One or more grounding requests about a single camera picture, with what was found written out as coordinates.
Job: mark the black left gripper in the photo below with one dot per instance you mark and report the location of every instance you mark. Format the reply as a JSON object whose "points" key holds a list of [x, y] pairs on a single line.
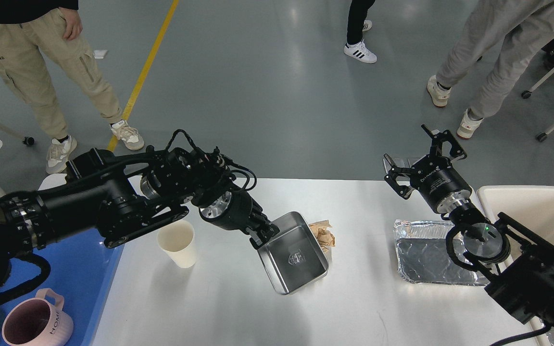
{"points": [[237, 210]]}

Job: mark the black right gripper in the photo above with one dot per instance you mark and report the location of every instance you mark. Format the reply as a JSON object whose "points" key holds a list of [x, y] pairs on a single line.
{"points": [[443, 185]]}

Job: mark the metal rectangular tin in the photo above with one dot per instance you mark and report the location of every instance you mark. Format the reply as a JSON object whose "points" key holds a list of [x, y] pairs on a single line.
{"points": [[292, 258]]}

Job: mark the cream paper cup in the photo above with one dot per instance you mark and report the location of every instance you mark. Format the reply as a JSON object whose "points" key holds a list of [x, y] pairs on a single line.
{"points": [[177, 241]]}

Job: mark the aluminium foil tray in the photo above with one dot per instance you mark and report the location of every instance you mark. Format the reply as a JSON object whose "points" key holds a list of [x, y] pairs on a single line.
{"points": [[422, 258]]}

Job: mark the pink mug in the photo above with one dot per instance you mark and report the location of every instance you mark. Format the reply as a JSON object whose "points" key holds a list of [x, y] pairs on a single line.
{"points": [[39, 321]]}

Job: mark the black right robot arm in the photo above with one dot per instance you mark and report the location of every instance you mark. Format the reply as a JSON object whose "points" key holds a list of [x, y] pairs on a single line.
{"points": [[518, 262]]}

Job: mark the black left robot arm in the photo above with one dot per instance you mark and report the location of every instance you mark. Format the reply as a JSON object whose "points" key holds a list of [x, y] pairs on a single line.
{"points": [[124, 198]]}

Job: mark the crumpled brown paper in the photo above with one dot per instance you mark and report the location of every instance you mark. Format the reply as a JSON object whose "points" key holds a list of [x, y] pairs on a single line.
{"points": [[321, 231]]}

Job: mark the cream plastic bin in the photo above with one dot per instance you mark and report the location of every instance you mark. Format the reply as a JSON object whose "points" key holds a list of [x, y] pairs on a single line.
{"points": [[532, 206]]}

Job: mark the person in black trousers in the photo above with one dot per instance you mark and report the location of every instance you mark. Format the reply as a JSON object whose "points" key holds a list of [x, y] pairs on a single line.
{"points": [[357, 24]]}

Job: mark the blue plastic tray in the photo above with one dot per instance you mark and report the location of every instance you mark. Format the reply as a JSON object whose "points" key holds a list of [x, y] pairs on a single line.
{"points": [[82, 271]]}

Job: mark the person in beige trousers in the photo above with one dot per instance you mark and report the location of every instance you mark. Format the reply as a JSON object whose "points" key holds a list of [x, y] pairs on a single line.
{"points": [[31, 30]]}

